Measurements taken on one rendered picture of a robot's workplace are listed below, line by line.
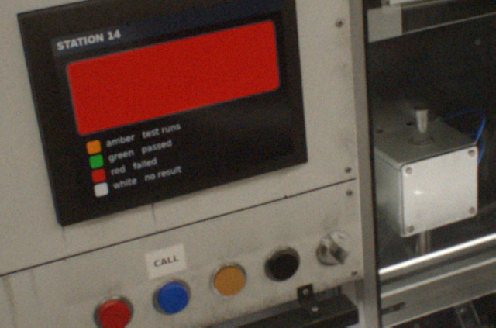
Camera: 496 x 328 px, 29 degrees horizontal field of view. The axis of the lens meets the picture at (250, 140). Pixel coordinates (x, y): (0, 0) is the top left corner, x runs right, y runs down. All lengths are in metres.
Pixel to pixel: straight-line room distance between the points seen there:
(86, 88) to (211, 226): 0.21
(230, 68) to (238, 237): 0.19
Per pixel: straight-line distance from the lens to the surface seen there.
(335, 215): 1.01
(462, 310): 1.79
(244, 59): 0.88
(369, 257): 1.07
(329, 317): 1.02
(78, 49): 0.83
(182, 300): 0.97
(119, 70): 0.84
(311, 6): 0.92
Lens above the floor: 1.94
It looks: 24 degrees down
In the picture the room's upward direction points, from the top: 6 degrees counter-clockwise
